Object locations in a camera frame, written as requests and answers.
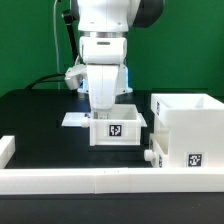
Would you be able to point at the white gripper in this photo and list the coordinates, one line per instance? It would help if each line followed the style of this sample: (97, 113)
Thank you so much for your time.
(102, 82)

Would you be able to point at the white drawer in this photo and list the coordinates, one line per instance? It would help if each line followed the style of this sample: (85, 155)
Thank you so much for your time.
(157, 153)
(122, 127)

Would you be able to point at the white drawer cabinet box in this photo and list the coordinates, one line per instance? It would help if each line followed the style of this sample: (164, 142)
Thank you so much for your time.
(194, 124)

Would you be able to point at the white front drawer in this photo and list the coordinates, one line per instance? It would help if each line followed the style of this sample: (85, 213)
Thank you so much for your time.
(157, 153)

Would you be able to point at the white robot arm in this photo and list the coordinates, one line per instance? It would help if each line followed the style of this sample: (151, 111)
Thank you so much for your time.
(103, 45)

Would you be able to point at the white sheet with markers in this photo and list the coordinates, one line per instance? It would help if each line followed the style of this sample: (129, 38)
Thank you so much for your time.
(76, 119)

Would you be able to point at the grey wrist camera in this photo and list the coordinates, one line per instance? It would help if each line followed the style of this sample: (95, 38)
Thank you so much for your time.
(74, 76)

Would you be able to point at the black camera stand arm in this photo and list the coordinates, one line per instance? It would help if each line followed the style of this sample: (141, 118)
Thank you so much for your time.
(69, 19)

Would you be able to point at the white fence frame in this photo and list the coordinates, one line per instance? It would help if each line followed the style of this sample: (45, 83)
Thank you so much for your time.
(103, 180)

